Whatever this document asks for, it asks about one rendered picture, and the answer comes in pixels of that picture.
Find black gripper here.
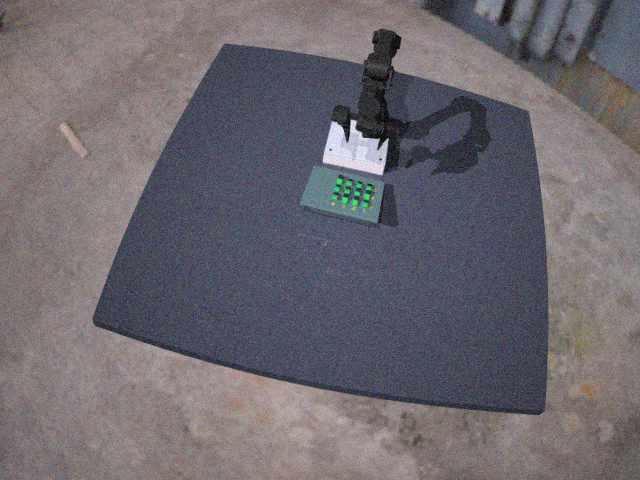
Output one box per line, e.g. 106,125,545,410
331,105,403,150

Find light blue switch panel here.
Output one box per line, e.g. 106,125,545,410
300,165,385,223

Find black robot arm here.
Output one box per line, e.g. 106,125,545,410
355,29,401,139

